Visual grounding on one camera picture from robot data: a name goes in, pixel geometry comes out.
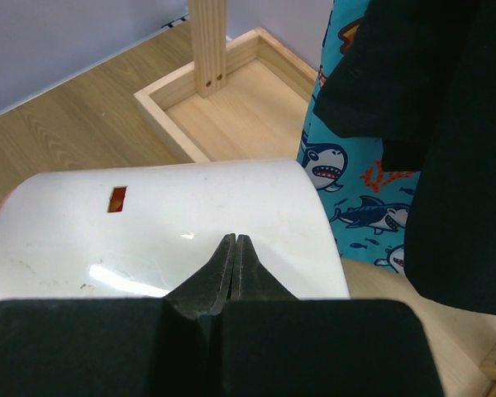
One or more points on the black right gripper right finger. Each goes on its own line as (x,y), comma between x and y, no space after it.
(266,342)

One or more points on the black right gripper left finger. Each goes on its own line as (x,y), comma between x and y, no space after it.
(119,347)

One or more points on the blue shark print cloth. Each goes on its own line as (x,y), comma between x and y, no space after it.
(367,206)

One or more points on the wooden clothes rack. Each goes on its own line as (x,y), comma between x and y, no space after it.
(247,99)

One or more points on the black hanging garment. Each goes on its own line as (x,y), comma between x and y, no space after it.
(421,77)

